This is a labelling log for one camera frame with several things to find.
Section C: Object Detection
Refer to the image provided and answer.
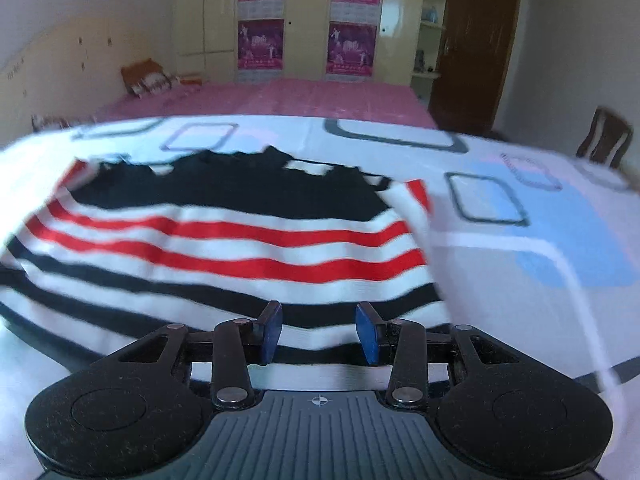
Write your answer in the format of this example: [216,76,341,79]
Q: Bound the patterned white bedsheet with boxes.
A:
[0,115,640,480]

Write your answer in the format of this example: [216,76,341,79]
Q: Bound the cream wardrobe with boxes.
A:
[175,0,429,84]

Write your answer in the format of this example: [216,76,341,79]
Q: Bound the cream corner shelf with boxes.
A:
[411,0,454,107]

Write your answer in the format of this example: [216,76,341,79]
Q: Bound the brown wooden door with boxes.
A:
[428,0,524,136]

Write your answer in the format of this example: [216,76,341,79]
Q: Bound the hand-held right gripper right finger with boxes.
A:
[355,302,524,409]

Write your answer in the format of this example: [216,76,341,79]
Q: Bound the wooden chair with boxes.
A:
[575,106,634,168]

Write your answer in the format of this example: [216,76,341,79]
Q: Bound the pink bedsheet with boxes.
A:
[92,79,437,129]

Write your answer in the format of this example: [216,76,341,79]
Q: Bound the cream bed headboard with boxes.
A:
[0,14,157,137]

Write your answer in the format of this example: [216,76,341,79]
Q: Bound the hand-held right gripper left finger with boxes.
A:
[115,301,283,409]

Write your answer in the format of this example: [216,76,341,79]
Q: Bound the orange plush doll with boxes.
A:
[121,58,203,96]

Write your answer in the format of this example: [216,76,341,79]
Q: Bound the striped knit sweater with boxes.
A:
[0,146,453,377]

